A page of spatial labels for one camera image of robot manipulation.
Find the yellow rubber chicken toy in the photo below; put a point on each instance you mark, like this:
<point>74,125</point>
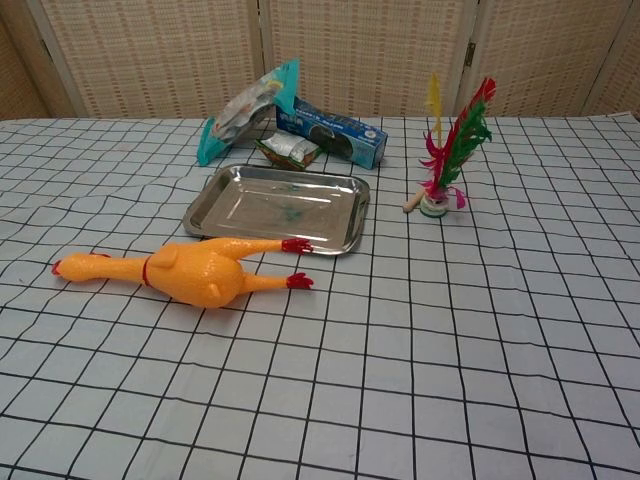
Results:
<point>200,270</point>

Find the stainless steel tray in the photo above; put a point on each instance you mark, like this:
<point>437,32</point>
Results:
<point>280,205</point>

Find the silver green snack packet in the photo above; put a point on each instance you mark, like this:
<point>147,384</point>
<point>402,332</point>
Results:
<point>290,150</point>

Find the wooden stick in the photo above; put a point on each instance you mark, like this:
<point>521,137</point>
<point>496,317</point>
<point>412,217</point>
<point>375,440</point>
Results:
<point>411,206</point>

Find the blue cardboard box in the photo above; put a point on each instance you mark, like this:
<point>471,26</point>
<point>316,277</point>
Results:
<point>345,135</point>

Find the colourful feather shuttlecock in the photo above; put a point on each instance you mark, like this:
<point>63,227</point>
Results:
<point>440,200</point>

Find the white black checkered tablecloth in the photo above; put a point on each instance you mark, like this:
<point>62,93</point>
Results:
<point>400,350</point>

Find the teal plastic snack bag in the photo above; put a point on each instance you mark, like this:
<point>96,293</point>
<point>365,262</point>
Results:
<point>240,115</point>

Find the woven folding screen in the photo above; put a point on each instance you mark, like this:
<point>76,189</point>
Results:
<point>150,50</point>

